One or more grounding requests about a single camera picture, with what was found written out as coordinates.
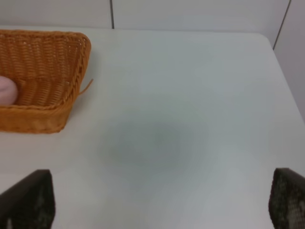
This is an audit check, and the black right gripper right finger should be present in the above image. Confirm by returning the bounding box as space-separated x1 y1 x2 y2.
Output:
268 168 305 229

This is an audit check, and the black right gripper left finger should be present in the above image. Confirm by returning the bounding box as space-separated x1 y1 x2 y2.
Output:
0 169 55 229

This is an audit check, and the pink peach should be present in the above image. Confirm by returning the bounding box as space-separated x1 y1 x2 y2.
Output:
0 76 18 106

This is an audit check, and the orange wicker basket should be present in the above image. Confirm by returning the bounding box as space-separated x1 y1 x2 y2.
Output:
0 30 91 134

